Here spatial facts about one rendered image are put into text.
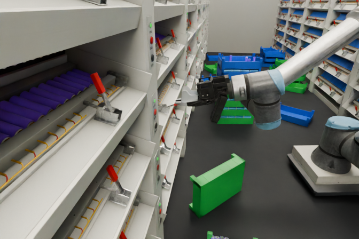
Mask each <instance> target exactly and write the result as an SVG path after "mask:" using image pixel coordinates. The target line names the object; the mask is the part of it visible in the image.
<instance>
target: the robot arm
mask: <svg viewBox="0 0 359 239"><path fill-rule="evenodd" d="M358 37H359V6H358V7H356V8H354V9H353V10H351V11H350V12H349V13H348V14H347V15H346V20H344V21H343V22H341V23H340V24H338V25H337V26H335V27H334V28H333V29H331V30H330V31H328V32H327V33H326V34H324V35H323V36H321V37H320V38H319V39H317V40H315V41H314V42H313V43H311V44H310V45H308V46H307V47H306V48H304V49H303V50H301V51H300V52H299V53H297V54H296V55H294V56H293V57H291V58H290V59H288V60H287V61H285V62H284V63H283V64H281V65H280V66H279V67H277V68H276V69H272V70H265V71H260V72H255V73H249V74H244V75H243V74H242V75H236V76H231V80H230V79H229V75H223V76H216V77H212V76H209V77H203V78H199V79H198V80H199V82H198V83H197V90H194V91H192V90H191V89H190V88H189V87H188V86H185V87H184V88H183V91H182V95H181V98H179V99H177V100H175V104H177V105H181V106H188V107H196V106H202V105H209V104H212V103H214V102H216V105H215V107H214V110H213V111H212V113H211V115H210V118H211V122H214V123H218V121H219V120H220V117H221V114H222V111H223V109H224V106H225V104H226V102H227V99H228V96H227V94H228V95H229V99H233V98H234V100H235V101H240V103H241V104H242V105H243V106H245V107H246V109H247V110H248V111H249V112H250V113H251V114H252V115H253V116H254V118H255V124H256V126H257V127H258V128H259V129H263V130H272V129H275V128H277V127H279V126H280V124H281V119H282V117H281V112H280V95H283V94H285V87H287V86H288V85H290V84H291V83H292V82H294V81H295V80H297V79H298V78H300V77H301V76H302V75H304V74H305V73H307V72H309V71H310V70H312V69H313V68H314V67H316V66H317V65H319V64H320V63H322V62H323V61H324V60H326V59H327V58H329V57H330V56H332V55H334V54H335V53H336V52H338V51H339V50H341V49H342V48H344V47H345V46H347V45H348V44H349V43H351V42H352V41H354V40H356V39H357V38H358ZM204 78H208V79H209V80H205V82H204V80H201V79H204ZM310 158H311V160H312V162H313V163H314V164H315V165H316V166H318V167H319V168H321V169H322V170H324V171H327V172H330V173H334V174H346V173H348V172H349V171H350V169H351V167H352V164H353V165H354V166H356V167H357V168H358V169H359V121H358V120H356V119H353V118H350V117H344V116H333V117H330V118H329V119H328V120H327V123H326V124H325V128H324V131H323V134H322V137H321V140H320V142H319V145H318V147H317V148H315V149H314V150H313V152H312V154H311V157H310ZM351 163H352V164H351Z"/></svg>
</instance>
